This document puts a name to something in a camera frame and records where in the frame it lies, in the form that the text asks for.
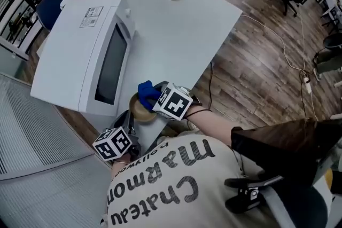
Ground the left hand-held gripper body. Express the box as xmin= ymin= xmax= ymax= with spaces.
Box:
xmin=92 ymin=122 xmax=142 ymax=162

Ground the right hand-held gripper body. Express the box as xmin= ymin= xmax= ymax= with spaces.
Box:
xmin=152 ymin=82 xmax=201 ymax=121

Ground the tan wooden bowl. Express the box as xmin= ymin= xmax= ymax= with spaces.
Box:
xmin=128 ymin=92 xmax=157 ymax=124

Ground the blue cloth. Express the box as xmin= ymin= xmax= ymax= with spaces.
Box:
xmin=137 ymin=80 xmax=162 ymax=110

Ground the person's right forearm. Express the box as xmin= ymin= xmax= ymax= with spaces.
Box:
xmin=185 ymin=106 xmax=238 ymax=147

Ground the person's left forearm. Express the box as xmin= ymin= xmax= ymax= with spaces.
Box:
xmin=111 ymin=160 xmax=131 ymax=178

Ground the black wrist band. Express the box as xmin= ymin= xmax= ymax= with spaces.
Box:
xmin=185 ymin=108 xmax=213 ymax=119

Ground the person's white printed shirt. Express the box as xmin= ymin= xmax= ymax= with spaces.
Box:
xmin=100 ymin=130 xmax=333 ymax=228

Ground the white microwave oven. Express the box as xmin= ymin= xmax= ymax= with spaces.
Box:
xmin=30 ymin=0 xmax=138 ymax=117

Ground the white power strip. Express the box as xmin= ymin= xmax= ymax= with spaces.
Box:
xmin=303 ymin=76 xmax=313 ymax=94

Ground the blue chair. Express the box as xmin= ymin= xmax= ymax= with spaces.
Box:
xmin=36 ymin=0 xmax=74 ymax=32

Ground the black clip mount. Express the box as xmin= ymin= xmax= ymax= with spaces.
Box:
xmin=224 ymin=117 xmax=342 ymax=211

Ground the white cable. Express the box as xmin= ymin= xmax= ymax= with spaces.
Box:
xmin=240 ymin=14 xmax=320 ymax=121

